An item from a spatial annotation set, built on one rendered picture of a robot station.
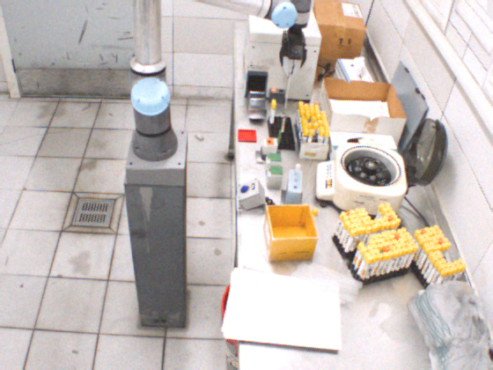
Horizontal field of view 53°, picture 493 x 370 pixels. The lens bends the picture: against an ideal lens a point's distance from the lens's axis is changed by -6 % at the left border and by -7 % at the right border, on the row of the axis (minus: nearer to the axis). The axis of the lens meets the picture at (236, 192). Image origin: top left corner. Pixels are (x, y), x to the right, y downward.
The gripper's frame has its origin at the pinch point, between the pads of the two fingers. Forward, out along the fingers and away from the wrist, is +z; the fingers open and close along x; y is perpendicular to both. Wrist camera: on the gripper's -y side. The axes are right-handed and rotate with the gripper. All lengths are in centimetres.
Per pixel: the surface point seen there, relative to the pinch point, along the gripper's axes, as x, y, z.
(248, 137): 12.0, -2.4, 25.8
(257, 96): 8.7, 17.8, 20.6
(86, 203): 94, 47, 115
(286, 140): -1.5, -5.3, 23.7
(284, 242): 3, -59, 18
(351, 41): -36, 62, 15
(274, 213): 6, -47, 19
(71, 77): 125, 148, 97
